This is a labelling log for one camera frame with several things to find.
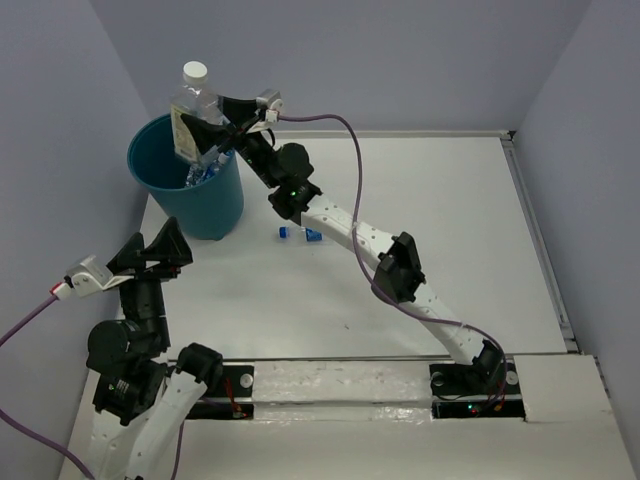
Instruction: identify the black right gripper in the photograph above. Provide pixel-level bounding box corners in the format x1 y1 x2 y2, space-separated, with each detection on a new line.
181 93 278 190

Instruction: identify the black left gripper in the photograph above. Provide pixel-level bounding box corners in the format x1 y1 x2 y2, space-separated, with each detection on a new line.
108 213 195 347

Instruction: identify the large clear square bottle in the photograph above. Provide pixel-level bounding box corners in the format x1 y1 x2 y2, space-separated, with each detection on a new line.
170 61 225 171

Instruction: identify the crushed bluish blue cap bottle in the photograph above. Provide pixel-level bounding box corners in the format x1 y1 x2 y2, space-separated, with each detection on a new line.
184 165 206 188

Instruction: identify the blue cap Pepsi bottle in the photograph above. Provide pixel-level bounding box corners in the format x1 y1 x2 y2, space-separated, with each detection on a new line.
278 226 323 243

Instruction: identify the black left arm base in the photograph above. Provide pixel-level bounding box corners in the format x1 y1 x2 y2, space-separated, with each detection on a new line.
154 356 253 425

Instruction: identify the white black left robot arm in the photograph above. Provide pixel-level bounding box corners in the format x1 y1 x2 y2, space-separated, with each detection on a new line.
86 217 223 479

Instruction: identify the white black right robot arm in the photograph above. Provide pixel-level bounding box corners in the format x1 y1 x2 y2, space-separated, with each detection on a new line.
181 98 507 397

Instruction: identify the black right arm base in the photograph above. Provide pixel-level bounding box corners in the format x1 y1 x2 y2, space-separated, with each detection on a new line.
429 361 526 420

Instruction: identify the teal plastic bin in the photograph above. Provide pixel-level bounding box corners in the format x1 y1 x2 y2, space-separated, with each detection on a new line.
127 115 244 240

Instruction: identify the white front platform board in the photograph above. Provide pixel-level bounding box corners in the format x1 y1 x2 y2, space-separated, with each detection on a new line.
57 352 634 480

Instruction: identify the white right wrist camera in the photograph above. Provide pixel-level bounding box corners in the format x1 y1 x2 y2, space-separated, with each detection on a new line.
248 89 284 133

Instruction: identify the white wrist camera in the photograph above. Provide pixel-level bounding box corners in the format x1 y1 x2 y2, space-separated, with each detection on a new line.
50 255 134 300
248 89 284 133

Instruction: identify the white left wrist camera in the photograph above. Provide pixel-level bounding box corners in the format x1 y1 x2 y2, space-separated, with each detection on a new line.
50 255 134 300

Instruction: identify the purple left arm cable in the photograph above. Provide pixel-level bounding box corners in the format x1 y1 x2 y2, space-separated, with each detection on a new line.
0 294 184 480

